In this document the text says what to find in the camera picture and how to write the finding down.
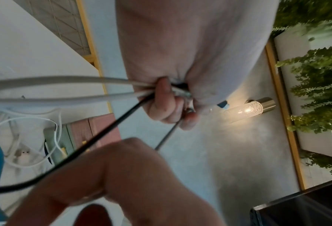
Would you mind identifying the person's right hand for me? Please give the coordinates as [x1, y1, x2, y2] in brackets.
[5, 136, 228, 226]

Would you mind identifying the person's left hand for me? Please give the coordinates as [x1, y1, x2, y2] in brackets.
[115, 0, 281, 131]

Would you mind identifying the black cable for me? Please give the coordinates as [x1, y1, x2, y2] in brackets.
[0, 82, 189, 195]

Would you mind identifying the pink green drawer box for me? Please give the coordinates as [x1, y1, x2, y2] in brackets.
[43, 112, 122, 166]

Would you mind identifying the long white usb cable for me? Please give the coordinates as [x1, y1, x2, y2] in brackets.
[0, 75, 158, 94]
[0, 91, 155, 108]

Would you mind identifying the tangle of white charging cables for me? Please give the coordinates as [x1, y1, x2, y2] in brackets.
[0, 106, 68, 223]

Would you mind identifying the hanging green plant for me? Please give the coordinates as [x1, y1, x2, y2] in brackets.
[271, 0, 332, 179]

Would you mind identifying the white planter box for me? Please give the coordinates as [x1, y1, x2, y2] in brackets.
[274, 23, 332, 159]

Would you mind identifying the black monitor screen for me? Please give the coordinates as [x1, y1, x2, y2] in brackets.
[249, 178, 332, 226]

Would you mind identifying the glass wall lamp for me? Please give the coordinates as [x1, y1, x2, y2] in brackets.
[224, 97, 277, 124]

